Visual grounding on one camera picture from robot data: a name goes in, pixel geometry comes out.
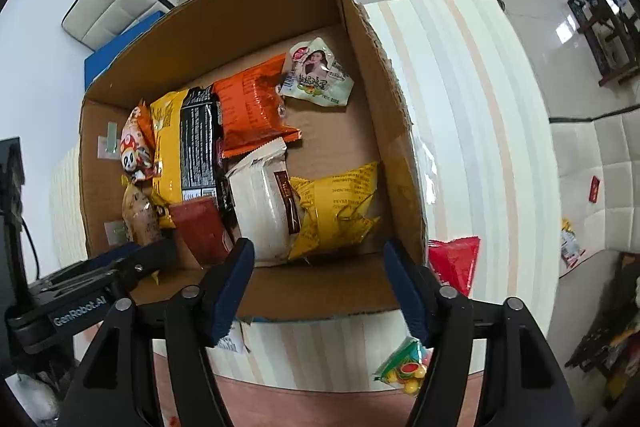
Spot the small white portrait packet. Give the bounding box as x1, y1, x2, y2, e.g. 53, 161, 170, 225
278, 38, 355, 106

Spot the large yellow black snack packet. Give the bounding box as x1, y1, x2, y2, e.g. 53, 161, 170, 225
149, 86, 236, 228

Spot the red triangular snack packet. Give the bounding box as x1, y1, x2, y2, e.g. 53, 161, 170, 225
427, 236, 481, 298

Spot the pink white snack packet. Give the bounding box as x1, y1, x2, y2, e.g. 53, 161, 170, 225
559, 218, 587, 269

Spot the blue floor mat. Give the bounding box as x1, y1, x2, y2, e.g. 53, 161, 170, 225
84, 9, 168, 90

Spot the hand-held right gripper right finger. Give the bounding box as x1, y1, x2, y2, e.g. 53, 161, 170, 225
382, 239, 581, 427

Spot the panda cartoon snack packet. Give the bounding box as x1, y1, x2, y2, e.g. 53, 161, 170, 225
120, 98, 161, 184

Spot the dark red snack packet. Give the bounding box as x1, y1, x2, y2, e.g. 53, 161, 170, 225
169, 197, 236, 265

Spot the dark wooden chair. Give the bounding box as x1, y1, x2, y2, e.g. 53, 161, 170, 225
567, 0, 640, 88

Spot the brown orange snack packet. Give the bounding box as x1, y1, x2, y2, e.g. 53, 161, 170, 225
121, 182, 165, 244

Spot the cardboard box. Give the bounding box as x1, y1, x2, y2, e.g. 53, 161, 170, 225
79, 0, 431, 323

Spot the white padded chair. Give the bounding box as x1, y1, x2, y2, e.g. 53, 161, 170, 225
61, 0, 176, 52
549, 104, 640, 280

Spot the black stand with cable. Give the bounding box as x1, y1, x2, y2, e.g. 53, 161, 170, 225
0, 137, 41, 378

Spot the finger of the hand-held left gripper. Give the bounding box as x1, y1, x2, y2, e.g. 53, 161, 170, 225
119, 238, 180, 291
81, 242, 147, 276

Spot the small yellow snack packet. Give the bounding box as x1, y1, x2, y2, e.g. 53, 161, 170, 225
287, 161, 383, 262

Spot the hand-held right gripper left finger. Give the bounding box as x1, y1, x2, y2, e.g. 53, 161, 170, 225
62, 237, 257, 427

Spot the green packet with yellow balls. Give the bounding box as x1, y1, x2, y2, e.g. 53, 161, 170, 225
372, 336, 431, 397

